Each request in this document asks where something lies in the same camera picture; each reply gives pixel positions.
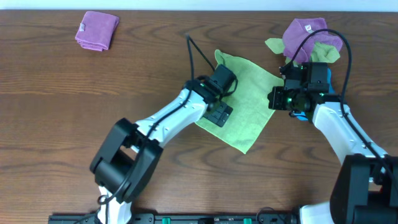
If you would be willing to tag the crumpled olive green cloth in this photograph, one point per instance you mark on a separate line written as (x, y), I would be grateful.
(321, 52)

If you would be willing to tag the folded purple cloth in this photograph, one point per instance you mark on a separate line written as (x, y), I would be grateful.
(96, 30)

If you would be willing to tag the blue microfiber cloth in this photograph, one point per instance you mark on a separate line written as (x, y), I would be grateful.
(316, 88)

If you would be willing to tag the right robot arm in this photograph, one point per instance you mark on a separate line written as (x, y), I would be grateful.
(366, 188)

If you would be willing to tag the crumpled purple cloth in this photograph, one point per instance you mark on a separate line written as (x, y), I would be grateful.
(298, 30)

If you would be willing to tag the green microfiber cloth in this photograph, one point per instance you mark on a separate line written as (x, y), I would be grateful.
(249, 102)

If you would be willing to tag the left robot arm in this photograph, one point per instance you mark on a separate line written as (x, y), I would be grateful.
(127, 158)

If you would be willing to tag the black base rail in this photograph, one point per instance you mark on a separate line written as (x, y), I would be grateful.
(148, 218)

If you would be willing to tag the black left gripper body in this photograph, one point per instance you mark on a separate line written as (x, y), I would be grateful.
(219, 111)

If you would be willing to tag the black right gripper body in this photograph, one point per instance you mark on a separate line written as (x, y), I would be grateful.
(282, 100)

